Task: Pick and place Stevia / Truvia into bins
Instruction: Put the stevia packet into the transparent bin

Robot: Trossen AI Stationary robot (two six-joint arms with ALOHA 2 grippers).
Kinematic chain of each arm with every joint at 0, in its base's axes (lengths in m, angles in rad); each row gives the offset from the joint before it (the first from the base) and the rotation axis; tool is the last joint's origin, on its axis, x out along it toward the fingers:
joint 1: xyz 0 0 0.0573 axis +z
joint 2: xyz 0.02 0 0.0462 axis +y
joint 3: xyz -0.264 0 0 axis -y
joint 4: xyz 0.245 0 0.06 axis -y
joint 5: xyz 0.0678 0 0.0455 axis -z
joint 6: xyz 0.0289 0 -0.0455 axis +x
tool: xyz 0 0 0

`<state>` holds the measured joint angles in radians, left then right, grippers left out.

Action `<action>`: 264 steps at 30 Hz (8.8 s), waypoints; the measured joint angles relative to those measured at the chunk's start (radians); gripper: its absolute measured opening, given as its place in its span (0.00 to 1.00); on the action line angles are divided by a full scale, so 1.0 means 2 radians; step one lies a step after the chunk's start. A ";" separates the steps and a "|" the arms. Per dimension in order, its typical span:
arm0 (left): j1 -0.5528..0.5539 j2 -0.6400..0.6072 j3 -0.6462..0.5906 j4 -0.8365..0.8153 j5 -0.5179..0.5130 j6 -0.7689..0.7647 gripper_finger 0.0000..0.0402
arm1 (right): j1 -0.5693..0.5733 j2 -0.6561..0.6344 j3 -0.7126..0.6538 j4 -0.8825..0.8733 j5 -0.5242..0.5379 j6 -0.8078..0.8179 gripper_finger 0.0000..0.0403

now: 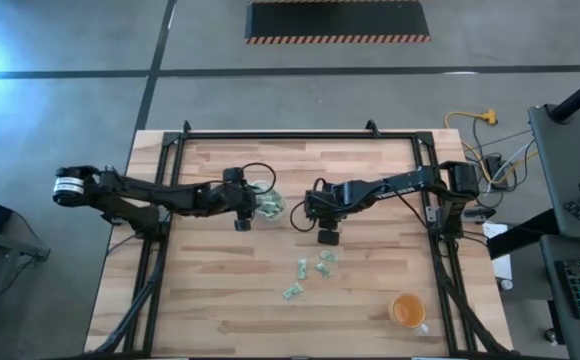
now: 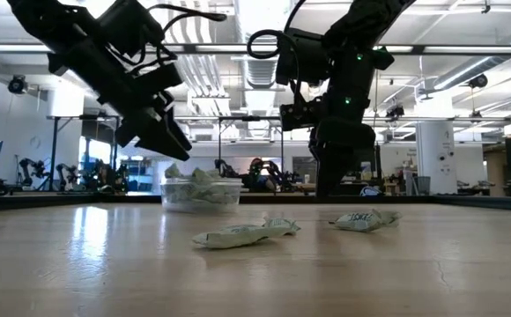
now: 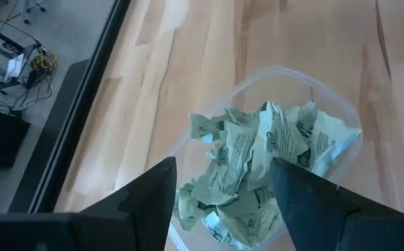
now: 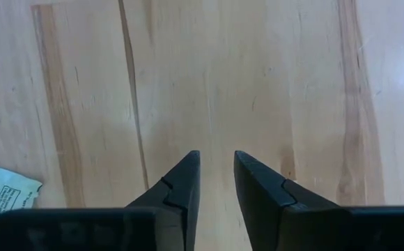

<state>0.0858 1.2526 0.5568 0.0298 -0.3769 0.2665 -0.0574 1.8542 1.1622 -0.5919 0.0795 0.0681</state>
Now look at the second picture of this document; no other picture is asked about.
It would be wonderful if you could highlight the grey waste bin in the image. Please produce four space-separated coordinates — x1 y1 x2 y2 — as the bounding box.
416 175 433 196

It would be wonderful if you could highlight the green white stevia packet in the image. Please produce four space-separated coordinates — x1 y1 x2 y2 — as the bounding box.
262 217 302 235
378 210 403 226
329 210 387 233
192 224 270 250
167 183 212 204
164 162 184 181
189 166 221 186

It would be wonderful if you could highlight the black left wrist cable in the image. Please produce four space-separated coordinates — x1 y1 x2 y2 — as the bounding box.
118 3 229 76

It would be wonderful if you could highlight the black aluminium table frame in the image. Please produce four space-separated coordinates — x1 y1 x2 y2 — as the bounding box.
0 192 511 212

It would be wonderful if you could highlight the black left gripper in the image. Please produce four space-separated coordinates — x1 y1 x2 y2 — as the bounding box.
99 77 193 162

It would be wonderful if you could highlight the clear plastic container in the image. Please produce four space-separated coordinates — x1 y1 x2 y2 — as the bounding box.
159 177 243 216

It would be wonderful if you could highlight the wooden cabinet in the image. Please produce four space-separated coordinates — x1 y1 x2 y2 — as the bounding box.
483 143 508 198

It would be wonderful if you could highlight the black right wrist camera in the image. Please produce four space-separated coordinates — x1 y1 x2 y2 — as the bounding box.
279 100 323 132

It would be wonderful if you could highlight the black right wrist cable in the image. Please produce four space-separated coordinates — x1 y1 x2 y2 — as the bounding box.
246 0 309 109

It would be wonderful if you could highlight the black metal stand frame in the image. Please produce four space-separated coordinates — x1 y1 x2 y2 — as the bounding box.
46 114 121 191

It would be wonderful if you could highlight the white round column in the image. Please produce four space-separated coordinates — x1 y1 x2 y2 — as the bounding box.
414 94 459 195

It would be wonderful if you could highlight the silver ceiling duct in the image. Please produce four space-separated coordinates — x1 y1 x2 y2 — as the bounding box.
431 55 511 92

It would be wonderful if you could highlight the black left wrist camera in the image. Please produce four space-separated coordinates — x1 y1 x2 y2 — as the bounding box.
135 63 184 96

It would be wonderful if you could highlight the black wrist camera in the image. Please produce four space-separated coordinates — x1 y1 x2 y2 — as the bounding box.
279 100 323 132
135 63 184 96

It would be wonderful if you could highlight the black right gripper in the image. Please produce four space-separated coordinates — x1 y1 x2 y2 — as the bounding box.
309 85 376 197

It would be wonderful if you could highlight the blue white bag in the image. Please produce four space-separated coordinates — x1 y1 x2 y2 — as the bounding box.
359 185 384 198

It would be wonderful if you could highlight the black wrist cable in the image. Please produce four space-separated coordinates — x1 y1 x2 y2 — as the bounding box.
118 3 229 76
246 0 309 109

